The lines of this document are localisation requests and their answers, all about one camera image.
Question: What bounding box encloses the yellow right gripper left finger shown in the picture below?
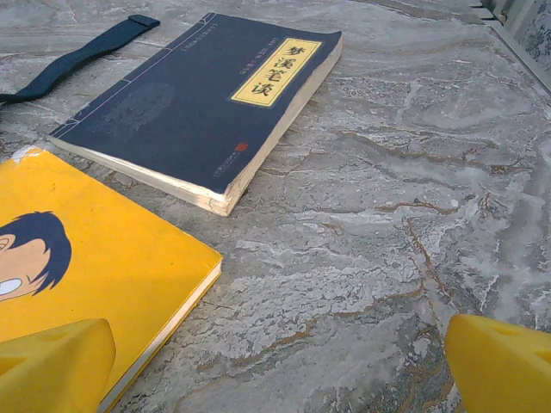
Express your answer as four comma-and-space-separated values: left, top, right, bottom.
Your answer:
0, 317, 117, 413

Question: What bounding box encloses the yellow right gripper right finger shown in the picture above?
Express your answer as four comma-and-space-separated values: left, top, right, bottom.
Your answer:
444, 313, 551, 413

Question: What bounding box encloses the yellow book with cartoon face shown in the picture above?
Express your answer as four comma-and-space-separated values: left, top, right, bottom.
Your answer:
0, 145, 224, 413

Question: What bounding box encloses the navy book with yellow label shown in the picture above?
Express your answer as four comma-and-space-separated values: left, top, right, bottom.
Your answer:
48, 12, 344, 218

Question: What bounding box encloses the navy blue backpack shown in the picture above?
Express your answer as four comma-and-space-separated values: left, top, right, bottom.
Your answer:
0, 14, 161, 104

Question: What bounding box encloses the aluminium side rail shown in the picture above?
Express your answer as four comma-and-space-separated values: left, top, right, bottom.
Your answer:
468, 0, 551, 94

